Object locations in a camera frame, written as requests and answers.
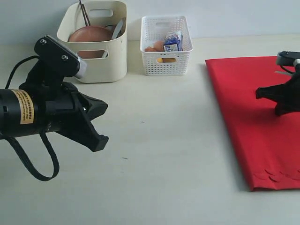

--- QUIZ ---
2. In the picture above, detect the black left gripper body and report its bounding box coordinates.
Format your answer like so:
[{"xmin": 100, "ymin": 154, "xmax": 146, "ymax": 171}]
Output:
[{"xmin": 14, "ymin": 82, "xmax": 91, "ymax": 138}]

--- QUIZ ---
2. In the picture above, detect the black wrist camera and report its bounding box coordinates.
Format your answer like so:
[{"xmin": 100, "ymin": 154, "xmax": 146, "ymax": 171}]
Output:
[
  {"xmin": 34, "ymin": 35, "xmax": 87, "ymax": 79},
  {"xmin": 276, "ymin": 51, "xmax": 300, "ymax": 67}
]

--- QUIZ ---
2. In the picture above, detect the dark wooden chopstick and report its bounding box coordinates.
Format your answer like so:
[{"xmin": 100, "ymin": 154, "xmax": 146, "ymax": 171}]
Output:
[
  {"xmin": 79, "ymin": 0, "xmax": 89, "ymax": 26},
  {"xmin": 84, "ymin": 5, "xmax": 90, "ymax": 26}
]

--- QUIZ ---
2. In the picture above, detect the brown egg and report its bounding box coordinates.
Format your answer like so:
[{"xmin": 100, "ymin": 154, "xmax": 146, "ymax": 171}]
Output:
[{"xmin": 153, "ymin": 41, "xmax": 164, "ymax": 52}]

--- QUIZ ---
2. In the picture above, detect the orange fried nugget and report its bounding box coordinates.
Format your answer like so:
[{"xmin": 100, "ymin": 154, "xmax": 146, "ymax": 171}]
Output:
[{"xmin": 145, "ymin": 46, "xmax": 156, "ymax": 52}]

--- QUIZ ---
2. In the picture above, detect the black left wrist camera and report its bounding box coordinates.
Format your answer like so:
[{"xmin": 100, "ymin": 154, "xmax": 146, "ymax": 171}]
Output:
[{"xmin": 34, "ymin": 35, "xmax": 87, "ymax": 79}]

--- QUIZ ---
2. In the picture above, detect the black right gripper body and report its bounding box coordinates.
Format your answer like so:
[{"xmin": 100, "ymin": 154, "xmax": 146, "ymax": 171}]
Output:
[{"xmin": 275, "ymin": 67, "xmax": 300, "ymax": 116}]

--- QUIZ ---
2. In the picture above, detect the yellow cheese wedge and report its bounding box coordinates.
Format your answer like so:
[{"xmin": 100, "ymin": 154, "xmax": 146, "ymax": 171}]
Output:
[{"xmin": 162, "ymin": 58, "xmax": 176, "ymax": 63}]

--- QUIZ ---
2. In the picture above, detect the white perforated plastic basket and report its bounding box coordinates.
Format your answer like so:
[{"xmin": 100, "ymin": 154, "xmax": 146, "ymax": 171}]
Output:
[{"xmin": 140, "ymin": 15, "xmax": 193, "ymax": 76}]

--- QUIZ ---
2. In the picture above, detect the blue white milk carton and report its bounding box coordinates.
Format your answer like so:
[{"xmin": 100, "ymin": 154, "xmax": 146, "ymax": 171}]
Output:
[{"xmin": 163, "ymin": 30, "xmax": 183, "ymax": 52}]

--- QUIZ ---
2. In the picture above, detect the cream plastic bin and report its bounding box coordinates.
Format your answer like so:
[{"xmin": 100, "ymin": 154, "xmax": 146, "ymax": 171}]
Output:
[{"xmin": 57, "ymin": 0, "xmax": 127, "ymax": 83}]

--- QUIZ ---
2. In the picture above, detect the brown wooden plate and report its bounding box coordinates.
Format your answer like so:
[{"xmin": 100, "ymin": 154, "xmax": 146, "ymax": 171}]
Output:
[{"xmin": 68, "ymin": 26, "xmax": 113, "ymax": 59}]

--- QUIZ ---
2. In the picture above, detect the red table cloth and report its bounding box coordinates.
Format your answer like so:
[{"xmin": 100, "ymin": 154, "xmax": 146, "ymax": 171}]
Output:
[{"xmin": 205, "ymin": 56, "xmax": 300, "ymax": 190}]

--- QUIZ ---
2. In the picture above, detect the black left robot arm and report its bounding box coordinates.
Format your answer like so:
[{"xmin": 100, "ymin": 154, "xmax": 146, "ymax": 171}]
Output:
[{"xmin": 0, "ymin": 82, "xmax": 109, "ymax": 152}]

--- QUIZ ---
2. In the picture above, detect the steel table knife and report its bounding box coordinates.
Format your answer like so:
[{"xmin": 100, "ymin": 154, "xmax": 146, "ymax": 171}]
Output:
[{"xmin": 102, "ymin": 19, "xmax": 125, "ymax": 59}]

